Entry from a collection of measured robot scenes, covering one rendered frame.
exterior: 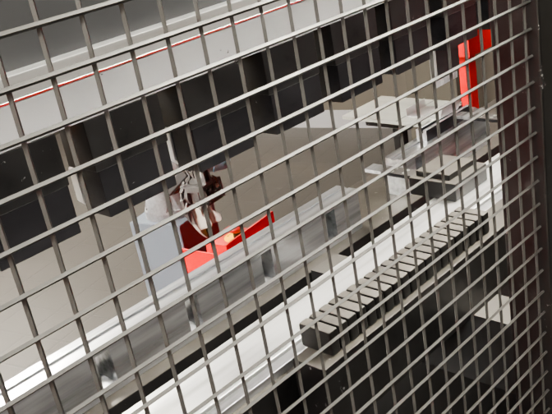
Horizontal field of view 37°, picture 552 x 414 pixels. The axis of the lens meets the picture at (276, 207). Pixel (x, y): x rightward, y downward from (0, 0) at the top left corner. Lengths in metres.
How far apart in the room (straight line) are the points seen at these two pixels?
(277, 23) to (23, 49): 0.65
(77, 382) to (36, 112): 0.45
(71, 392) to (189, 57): 0.59
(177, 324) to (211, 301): 0.09
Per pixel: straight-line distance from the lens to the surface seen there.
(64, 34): 1.06
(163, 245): 2.36
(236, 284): 1.57
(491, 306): 1.49
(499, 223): 1.50
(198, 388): 1.20
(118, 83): 1.33
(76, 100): 1.28
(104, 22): 1.09
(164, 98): 1.45
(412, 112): 2.16
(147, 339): 1.46
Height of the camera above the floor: 1.65
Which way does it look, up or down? 23 degrees down
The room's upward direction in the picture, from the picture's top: 10 degrees counter-clockwise
